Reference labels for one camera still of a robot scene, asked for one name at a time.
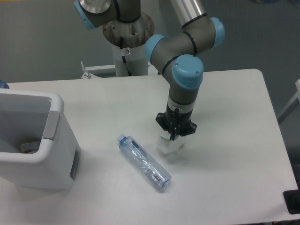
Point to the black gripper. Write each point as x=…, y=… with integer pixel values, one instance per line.
x=176, y=123

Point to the clear blue plastic bottle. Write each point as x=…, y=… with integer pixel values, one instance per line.
x=144, y=162

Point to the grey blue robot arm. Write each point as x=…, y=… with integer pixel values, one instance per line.
x=174, y=58

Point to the trash inside can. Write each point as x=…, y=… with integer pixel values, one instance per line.
x=24, y=148

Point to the white trash can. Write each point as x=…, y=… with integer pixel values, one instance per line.
x=28, y=116

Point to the black clamp at table corner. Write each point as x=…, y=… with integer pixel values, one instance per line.
x=292, y=201

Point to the blue object at left edge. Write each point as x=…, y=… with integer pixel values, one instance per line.
x=4, y=85

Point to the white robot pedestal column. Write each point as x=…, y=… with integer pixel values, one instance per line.
x=127, y=41

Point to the white left table bracket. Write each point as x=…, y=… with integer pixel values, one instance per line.
x=105, y=71

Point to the white frame at right edge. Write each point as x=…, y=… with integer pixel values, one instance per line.
x=291, y=105

